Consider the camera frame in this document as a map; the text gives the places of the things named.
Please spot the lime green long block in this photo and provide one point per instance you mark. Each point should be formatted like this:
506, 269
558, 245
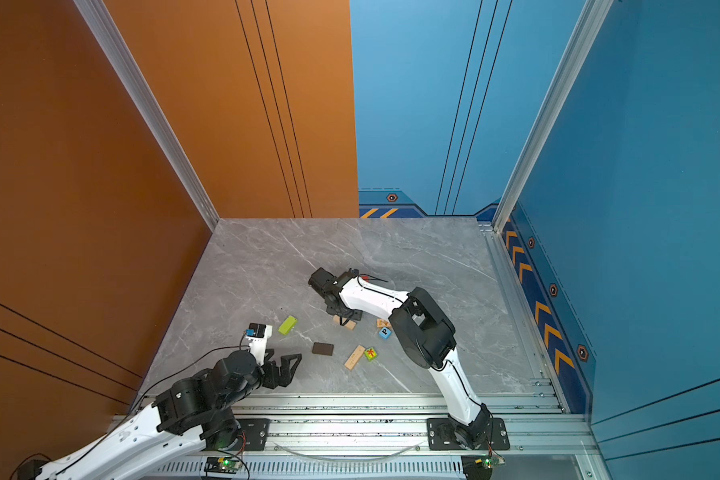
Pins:
287, 325

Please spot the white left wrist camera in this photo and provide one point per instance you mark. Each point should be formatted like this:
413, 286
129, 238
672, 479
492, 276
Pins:
257, 336

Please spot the left green circuit board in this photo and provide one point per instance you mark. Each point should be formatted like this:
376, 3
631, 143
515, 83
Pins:
222, 465

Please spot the green circuit board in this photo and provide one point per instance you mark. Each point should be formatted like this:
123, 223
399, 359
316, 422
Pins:
222, 465
478, 467

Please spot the aluminium right corner post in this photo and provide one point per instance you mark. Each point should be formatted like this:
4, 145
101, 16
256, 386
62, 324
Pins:
585, 32

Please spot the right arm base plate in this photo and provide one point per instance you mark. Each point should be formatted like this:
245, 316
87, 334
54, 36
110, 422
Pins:
441, 436

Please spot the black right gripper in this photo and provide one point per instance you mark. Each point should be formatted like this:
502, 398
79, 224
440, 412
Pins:
353, 315

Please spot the right green circuit board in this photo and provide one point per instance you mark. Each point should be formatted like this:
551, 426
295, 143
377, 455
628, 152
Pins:
478, 467

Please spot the dark brown wood block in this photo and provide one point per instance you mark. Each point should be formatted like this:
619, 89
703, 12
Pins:
321, 348

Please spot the aluminium corner post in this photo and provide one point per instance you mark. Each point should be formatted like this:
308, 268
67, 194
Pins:
585, 32
105, 31

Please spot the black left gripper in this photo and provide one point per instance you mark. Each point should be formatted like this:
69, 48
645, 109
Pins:
287, 374

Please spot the plain long wood block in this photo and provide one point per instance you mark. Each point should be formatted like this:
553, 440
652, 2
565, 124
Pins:
344, 322

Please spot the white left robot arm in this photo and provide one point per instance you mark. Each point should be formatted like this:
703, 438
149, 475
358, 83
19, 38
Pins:
194, 415

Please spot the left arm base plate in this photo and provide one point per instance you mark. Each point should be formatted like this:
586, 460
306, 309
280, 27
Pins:
252, 435

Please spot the aluminium front rail frame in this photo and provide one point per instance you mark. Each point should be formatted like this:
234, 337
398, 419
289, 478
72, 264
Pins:
384, 436

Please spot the engraved long wood block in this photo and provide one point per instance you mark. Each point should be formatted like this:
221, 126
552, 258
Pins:
355, 357

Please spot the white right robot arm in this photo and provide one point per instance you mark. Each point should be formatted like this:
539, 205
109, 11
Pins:
426, 335

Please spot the green cube red figure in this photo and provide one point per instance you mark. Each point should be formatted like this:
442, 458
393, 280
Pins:
370, 354

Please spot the aluminium left corner post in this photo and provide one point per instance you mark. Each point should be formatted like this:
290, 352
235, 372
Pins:
105, 31

